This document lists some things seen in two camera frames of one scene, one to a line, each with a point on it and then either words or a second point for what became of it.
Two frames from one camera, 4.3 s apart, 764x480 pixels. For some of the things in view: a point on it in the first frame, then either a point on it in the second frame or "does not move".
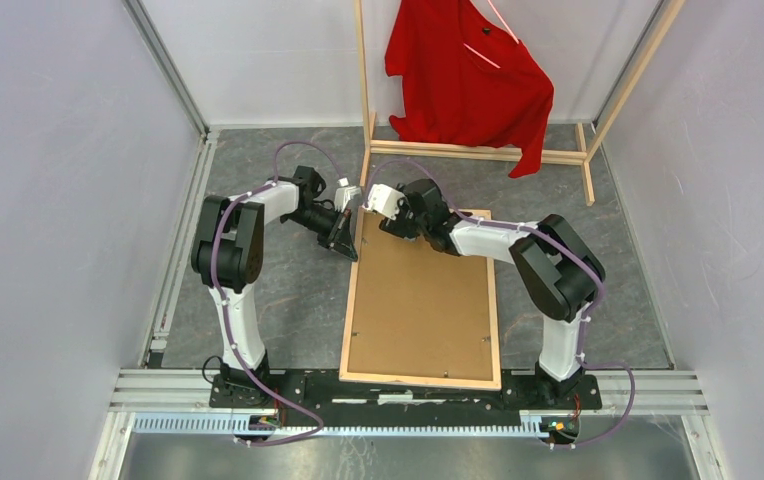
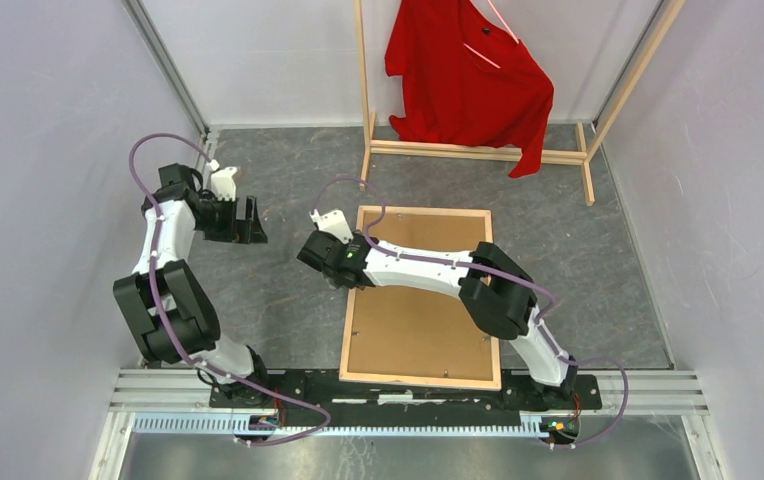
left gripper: (340, 238) → (247, 231)
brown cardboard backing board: (416, 310) does not move
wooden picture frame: (417, 314) does not move
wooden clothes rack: (582, 157) does not move
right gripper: (397, 226) → (358, 234)
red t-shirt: (465, 82) does not move
